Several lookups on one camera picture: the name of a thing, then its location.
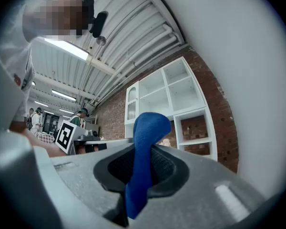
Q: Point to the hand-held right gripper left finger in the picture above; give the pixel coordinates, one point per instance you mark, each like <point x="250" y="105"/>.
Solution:
<point x="85" y="178"/>

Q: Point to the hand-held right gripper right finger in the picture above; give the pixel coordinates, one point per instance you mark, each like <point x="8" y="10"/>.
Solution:
<point x="195" y="199"/>

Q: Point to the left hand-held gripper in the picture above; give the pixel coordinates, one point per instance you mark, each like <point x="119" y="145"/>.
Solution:
<point x="66" y="135"/>

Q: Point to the blue cloth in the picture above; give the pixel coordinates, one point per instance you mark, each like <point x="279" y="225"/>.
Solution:
<point x="146" y="137"/>

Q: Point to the person's left forearm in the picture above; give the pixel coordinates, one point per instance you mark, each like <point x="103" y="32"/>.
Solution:
<point x="45" y="144"/>

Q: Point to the checkered table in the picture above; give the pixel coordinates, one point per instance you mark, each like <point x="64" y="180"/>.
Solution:
<point x="47" y="137"/>

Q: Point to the long ceiling light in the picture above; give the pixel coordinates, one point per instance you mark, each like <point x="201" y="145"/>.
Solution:
<point x="66" y="48"/>
<point x="64" y="95"/>

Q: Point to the small beige figurine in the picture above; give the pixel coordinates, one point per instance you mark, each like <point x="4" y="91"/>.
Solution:
<point x="165" y="142"/>

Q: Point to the white arched glass-door cabinet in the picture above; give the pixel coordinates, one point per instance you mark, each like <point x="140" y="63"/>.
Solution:
<point x="131" y="104"/>

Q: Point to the person's white t-shirt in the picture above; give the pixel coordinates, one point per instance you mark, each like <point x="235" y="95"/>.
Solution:
<point x="12" y="51"/>

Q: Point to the white open shelf unit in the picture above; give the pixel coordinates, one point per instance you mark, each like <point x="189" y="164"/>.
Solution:
<point x="181" y="92"/>

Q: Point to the white ceiling pipe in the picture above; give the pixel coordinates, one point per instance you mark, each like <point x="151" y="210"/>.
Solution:
<point x="147" y="49"/>

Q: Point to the black head-worn camera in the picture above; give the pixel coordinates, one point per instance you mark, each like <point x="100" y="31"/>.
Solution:
<point x="99" y="24"/>

